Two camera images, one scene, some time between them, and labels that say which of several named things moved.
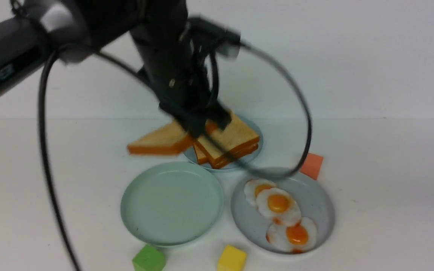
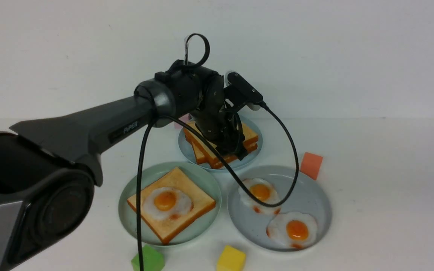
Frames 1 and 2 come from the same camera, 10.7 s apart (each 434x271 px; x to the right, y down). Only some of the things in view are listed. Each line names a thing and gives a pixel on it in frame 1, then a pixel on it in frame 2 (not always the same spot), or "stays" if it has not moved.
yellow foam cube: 232,259 stays
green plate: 172,204 stays
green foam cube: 149,258 stays
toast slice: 171,139 -> 202,201
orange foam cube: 312,165 stays
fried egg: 279,205 -> 165,203
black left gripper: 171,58 -> 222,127
